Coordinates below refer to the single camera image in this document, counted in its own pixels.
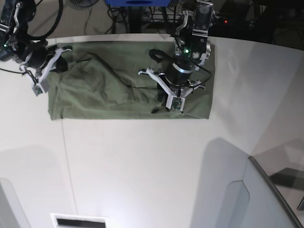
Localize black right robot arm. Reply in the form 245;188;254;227
0;0;64;74

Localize blue plastic bin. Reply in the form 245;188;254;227
105;0;170;7

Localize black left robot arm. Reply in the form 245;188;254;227
145;0;215;105

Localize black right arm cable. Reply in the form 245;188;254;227
26;0;64;40

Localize grey table leg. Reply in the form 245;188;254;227
128;7;143;34

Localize green t-shirt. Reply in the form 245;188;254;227
47;41;214;120

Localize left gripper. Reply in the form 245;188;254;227
149;49;211;100

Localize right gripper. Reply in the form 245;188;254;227
13;45;68;73

